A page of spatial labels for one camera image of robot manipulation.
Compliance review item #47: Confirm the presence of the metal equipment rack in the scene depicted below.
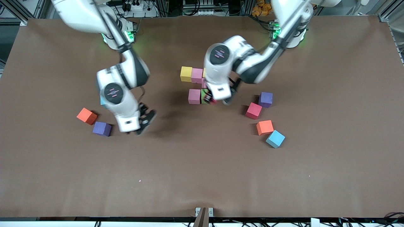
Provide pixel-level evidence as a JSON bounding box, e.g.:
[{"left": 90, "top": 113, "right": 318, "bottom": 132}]
[{"left": 182, "top": 0, "right": 229, "bottom": 17}]

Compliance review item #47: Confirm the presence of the bag of orange items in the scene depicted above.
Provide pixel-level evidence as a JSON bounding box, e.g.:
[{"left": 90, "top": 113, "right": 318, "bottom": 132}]
[{"left": 252, "top": 0, "right": 275, "bottom": 17}]

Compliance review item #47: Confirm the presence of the small metal bracket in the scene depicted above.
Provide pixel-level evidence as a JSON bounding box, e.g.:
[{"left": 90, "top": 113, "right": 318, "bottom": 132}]
[{"left": 195, "top": 207, "right": 214, "bottom": 217}]

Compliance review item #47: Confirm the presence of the aluminium frame profile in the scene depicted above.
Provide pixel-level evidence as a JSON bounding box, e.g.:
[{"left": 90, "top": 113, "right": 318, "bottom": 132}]
[
  {"left": 0, "top": 0, "right": 41, "bottom": 26},
  {"left": 377, "top": 0, "right": 404, "bottom": 22}
]

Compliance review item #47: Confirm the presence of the orange foam cube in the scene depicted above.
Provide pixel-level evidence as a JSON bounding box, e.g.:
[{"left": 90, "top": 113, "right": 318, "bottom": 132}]
[
  {"left": 76, "top": 108, "right": 98, "bottom": 125},
  {"left": 256, "top": 120, "right": 274, "bottom": 136}
]

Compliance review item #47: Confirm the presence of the brown upright post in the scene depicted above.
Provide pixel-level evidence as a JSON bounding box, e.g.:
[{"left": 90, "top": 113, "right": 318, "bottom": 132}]
[{"left": 193, "top": 207, "right": 210, "bottom": 227}]

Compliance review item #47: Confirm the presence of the dark cable bundle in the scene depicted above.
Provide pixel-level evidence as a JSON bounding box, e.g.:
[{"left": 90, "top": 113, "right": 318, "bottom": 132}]
[{"left": 383, "top": 212, "right": 404, "bottom": 221}]

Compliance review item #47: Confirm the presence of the white power strip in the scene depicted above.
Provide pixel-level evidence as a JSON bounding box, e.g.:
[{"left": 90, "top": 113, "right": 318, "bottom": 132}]
[{"left": 122, "top": 0, "right": 144, "bottom": 11}]

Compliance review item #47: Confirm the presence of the purple foam cube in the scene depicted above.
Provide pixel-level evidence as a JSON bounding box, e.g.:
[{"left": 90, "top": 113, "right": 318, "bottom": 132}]
[
  {"left": 92, "top": 121, "right": 112, "bottom": 137},
  {"left": 258, "top": 92, "right": 274, "bottom": 108}
]

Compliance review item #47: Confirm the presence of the brown table mat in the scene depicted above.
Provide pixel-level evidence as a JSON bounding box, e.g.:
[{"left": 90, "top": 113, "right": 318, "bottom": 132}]
[{"left": 0, "top": 16, "right": 404, "bottom": 218}]

